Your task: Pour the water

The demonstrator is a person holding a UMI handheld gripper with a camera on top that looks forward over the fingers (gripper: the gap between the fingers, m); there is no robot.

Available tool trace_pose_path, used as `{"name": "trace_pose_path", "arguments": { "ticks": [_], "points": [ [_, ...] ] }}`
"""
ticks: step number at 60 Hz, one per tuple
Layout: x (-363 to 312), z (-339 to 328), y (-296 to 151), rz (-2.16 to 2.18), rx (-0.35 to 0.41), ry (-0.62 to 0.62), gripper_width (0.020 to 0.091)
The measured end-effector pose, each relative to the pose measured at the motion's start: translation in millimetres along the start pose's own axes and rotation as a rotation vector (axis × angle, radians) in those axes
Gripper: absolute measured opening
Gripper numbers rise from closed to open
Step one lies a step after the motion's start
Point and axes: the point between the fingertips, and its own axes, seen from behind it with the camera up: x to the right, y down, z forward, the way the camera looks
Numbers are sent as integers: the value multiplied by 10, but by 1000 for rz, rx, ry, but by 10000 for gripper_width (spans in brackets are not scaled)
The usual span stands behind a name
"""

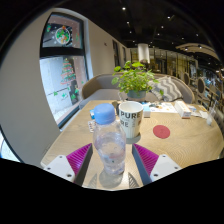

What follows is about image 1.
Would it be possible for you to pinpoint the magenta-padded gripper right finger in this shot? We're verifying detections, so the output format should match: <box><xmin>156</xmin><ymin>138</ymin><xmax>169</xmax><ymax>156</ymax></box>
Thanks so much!
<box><xmin>131</xmin><ymin>143</ymin><xmax>183</xmax><ymax>187</ymax></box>

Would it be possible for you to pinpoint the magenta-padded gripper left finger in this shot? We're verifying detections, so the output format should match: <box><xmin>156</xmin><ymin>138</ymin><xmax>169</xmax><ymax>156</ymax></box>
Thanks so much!
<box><xmin>43</xmin><ymin>143</ymin><xmax>94</xmax><ymax>187</ymax></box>

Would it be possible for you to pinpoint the clear blue-capped water bottle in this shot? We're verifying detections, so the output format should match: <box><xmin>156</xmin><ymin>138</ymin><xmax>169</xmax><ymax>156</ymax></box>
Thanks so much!
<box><xmin>92</xmin><ymin>102</ymin><xmax>128</xmax><ymax>177</ymax></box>

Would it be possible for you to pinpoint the flat round red coaster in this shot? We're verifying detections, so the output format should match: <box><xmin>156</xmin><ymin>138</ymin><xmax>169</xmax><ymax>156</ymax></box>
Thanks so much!
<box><xmin>152</xmin><ymin>124</ymin><xmax>171</xmax><ymax>140</ymax></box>

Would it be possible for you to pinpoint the white mug with dark lettering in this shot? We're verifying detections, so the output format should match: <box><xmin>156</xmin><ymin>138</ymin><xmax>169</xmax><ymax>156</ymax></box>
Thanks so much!
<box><xmin>118</xmin><ymin>101</ymin><xmax>145</xmax><ymax>139</ymax></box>

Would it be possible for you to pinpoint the small blue white carton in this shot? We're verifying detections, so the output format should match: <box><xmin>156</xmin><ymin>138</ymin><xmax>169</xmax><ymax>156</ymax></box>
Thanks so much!
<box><xmin>142</xmin><ymin>105</ymin><xmax>152</xmax><ymax>118</ymax></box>

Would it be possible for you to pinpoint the grey curved sofa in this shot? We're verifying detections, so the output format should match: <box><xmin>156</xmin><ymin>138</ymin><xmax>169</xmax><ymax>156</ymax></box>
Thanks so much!
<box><xmin>78</xmin><ymin>73</ymin><xmax>196</xmax><ymax>109</ymax></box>

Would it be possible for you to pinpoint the grey white chevron pillow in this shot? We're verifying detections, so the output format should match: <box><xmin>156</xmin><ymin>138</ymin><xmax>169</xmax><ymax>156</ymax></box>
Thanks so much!
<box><xmin>148</xmin><ymin>75</ymin><xmax>184</xmax><ymax>103</ymax></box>

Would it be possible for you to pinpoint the clear plastic cup with straw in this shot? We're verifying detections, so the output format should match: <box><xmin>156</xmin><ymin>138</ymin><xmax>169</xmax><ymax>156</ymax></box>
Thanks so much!
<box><xmin>205</xmin><ymin>106</ymin><xmax>218</xmax><ymax>127</ymax></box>

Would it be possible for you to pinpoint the window with festive decals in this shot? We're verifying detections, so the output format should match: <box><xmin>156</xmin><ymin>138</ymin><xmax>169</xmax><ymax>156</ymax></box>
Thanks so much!
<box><xmin>39</xmin><ymin>12</ymin><xmax>90</xmax><ymax>129</ymax></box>

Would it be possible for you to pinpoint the green potted plant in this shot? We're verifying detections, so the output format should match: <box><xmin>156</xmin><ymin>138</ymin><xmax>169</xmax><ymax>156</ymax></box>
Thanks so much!
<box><xmin>110</xmin><ymin>60</ymin><xmax>161</xmax><ymax>100</ymax></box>

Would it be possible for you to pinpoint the group of dining chairs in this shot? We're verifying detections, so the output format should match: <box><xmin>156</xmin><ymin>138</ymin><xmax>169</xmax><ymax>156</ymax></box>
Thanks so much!
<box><xmin>181</xmin><ymin>71</ymin><xmax>224</xmax><ymax>111</ymax></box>

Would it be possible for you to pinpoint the person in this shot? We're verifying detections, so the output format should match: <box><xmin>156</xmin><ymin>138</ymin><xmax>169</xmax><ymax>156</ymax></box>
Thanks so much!
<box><xmin>139</xmin><ymin>59</ymin><xmax>150</xmax><ymax>71</ymax></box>

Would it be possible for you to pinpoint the group of ceiling lights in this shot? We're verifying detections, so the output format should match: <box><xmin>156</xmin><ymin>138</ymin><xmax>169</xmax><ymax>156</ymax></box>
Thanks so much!
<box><xmin>119</xmin><ymin>4</ymin><xmax>204</xmax><ymax>51</ymax></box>

